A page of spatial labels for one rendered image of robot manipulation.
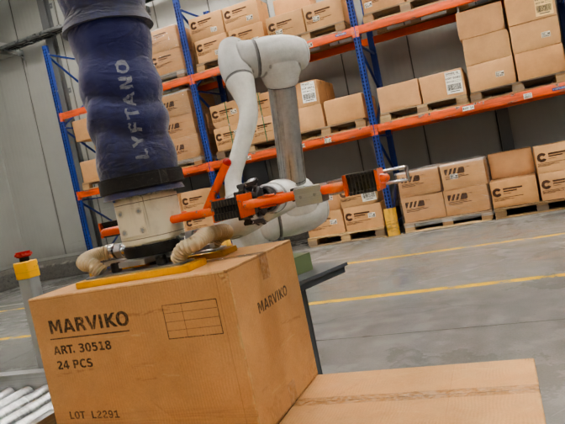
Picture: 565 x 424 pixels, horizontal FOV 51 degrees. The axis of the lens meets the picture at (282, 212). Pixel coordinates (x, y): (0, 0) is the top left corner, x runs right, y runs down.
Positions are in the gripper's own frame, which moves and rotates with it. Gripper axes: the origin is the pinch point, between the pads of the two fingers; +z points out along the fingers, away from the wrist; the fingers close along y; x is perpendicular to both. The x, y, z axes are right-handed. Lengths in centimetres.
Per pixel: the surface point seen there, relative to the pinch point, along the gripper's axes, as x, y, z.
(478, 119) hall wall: -46, -43, -841
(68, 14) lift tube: 31, -56, 11
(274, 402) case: -4.1, 47.6, 11.0
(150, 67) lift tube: 16.2, -40.0, 1.1
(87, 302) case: 36.8, 15.9, 19.0
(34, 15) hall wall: 752, -440, -858
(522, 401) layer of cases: -59, 53, 5
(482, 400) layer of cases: -51, 53, 3
